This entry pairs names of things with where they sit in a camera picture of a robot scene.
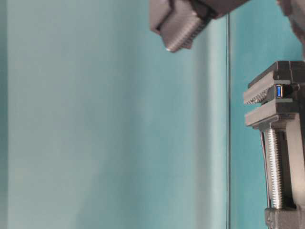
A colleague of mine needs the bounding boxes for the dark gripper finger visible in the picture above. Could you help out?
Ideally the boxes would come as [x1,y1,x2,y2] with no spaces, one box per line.
[149,0,246,53]

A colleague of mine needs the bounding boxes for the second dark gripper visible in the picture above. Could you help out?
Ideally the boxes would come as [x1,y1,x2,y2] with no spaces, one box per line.
[276,0,305,59]

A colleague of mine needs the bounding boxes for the blue USB female connector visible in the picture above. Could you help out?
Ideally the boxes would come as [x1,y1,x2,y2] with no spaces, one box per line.
[274,84,292,98]

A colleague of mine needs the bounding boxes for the dark grey 3D-printed vise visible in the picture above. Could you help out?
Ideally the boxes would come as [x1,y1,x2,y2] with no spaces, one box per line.
[244,61,305,229]

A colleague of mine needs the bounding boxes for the steel threaded vise screw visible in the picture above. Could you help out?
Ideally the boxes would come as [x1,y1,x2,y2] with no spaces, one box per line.
[265,128,284,209]

